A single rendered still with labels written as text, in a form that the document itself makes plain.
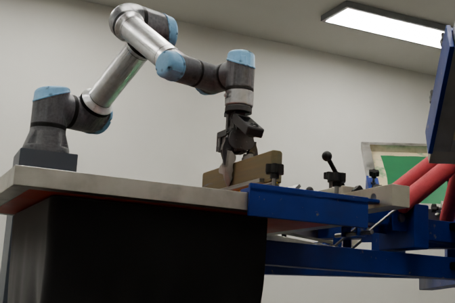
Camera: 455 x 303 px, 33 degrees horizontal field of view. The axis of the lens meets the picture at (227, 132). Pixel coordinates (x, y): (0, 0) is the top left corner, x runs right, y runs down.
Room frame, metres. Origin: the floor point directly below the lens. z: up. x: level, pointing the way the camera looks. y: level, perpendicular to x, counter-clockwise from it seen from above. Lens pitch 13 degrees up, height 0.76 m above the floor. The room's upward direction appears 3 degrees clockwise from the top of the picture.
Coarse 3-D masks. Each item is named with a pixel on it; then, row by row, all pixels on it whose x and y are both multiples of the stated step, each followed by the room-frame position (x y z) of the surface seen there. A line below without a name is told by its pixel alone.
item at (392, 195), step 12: (348, 192) 1.85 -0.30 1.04; (360, 192) 1.80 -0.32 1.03; (372, 192) 1.75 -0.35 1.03; (384, 192) 1.71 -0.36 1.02; (396, 192) 1.69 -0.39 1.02; (408, 192) 1.71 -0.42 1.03; (372, 204) 1.75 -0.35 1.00; (384, 204) 1.71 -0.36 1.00; (396, 204) 1.69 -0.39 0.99; (408, 204) 1.71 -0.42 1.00
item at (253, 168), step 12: (264, 156) 1.75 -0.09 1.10; (276, 156) 1.72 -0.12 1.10; (216, 168) 2.01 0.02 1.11; (240, 168) 1.86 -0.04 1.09; (252, 168) 1.81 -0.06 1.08; (264, 168) 1.75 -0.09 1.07; (204, 180) 2.07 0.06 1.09; (216, 180) 2.00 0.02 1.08; (240, 180) 1.86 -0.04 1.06; (264, 180) 1.74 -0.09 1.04
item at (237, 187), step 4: (252, 180) 1.77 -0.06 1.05; (256, 180) 1.75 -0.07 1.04; (260, 180) 1.74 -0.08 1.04; (240, 184) 1.83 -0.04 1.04; (244, 184) 1.81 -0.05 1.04; (224, 188) 1.92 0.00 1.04; (228, 188) 1.89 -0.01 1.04; (232, 188) 1.87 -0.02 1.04; (236, 188) 1.85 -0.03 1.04; (240, 188) 1.85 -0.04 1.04; (244, 188) 1.84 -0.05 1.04
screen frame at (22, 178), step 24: (24, 168) 1.40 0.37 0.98; (48, 168) 1.42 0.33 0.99; (0, 192) 1.53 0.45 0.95; (72, 192) 1.46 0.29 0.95; (96, 192) 1.46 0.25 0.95; (120, 192) 1.48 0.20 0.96; (144, 192) 1.50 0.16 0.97; (168, 192) 1.52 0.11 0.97; (192, 192) 1.54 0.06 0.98; (216, 192) 1.56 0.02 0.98; (240, 192) 1.59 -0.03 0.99
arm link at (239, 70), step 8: (232, 56) 1.90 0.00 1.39; (240, 56) 1.89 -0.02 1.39; (248, 56) 1.90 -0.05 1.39; (224, 64) 1.93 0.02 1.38; (232, 64) 1.90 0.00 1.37; (240, 64) 1.89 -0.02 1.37; (248, 64) 1.90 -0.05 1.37; (224, 72) 1.92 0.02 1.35; (232, 72) 1.90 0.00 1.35; (240, 72) 1.89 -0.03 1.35; (248, 72) 1.90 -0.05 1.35; (224, 80) 1.93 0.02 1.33; (232, 80) 1.90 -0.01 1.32; (240, 80) 1.89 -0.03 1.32; (248, 80) 1.90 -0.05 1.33; (232, 88) 1.90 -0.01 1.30; (240, 88) 1.89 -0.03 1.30; (248, 88) 1.90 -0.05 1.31
